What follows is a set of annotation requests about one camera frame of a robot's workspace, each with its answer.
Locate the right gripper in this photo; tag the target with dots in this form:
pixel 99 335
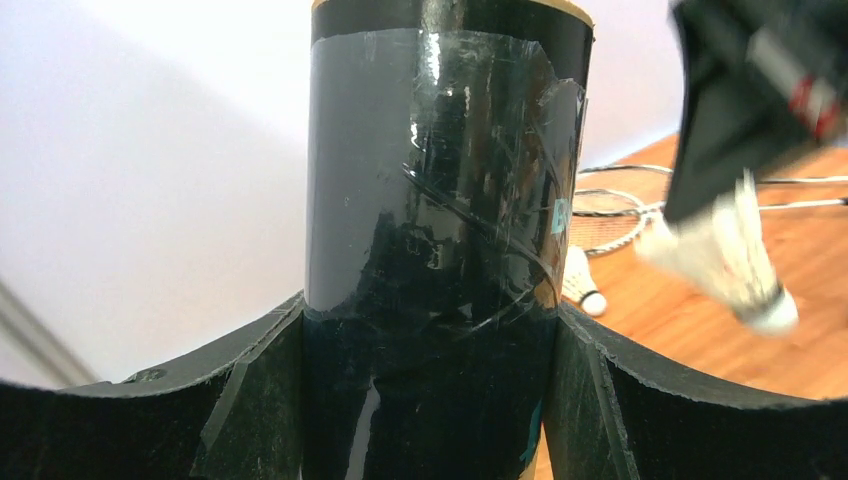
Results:
pixel 766 85

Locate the silver badminton racket left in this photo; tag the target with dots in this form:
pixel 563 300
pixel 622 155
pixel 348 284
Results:
pixel 605 220

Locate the white feather shuttlecock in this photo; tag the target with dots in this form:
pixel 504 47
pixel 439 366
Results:
pixel 578 285

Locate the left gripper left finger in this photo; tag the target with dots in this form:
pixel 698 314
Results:
pixel 228 410

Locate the black shuttlecock tube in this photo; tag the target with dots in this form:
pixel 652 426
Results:
pixel 443 145

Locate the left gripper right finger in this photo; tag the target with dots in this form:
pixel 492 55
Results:
pixel 618 410

